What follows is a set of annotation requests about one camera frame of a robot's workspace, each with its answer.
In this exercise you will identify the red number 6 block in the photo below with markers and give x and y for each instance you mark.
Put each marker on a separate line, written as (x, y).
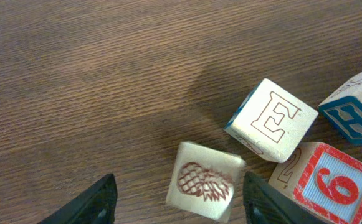
(324, 180)

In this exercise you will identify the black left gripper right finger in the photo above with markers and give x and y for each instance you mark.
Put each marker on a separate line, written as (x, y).
(266, 205)

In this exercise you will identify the blue E leaf block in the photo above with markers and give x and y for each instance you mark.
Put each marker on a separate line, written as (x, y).
(271, 122)

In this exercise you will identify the blue H block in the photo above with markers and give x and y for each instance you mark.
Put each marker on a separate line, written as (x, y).
(343, 108)

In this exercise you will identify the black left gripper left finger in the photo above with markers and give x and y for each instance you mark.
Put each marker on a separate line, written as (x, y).
(95, 205)

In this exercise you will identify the pineapple green B block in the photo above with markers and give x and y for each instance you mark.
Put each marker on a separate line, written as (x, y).
(204, 181)

